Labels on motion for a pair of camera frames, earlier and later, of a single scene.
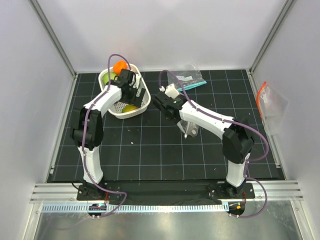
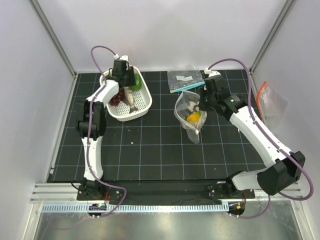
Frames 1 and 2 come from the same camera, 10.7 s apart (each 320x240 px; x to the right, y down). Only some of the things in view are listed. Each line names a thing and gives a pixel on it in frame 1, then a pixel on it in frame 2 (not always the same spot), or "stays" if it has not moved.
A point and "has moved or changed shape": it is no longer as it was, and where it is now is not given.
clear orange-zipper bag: x=273 y=108 stays
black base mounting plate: x=106 y=192 stays
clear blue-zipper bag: x=189 y=78 stays
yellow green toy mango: x=129 y=108 has moved or changed shape
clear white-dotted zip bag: x=188 y=128 has moved or changed shape
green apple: x=105 y=77 stays
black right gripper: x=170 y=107 -> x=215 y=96
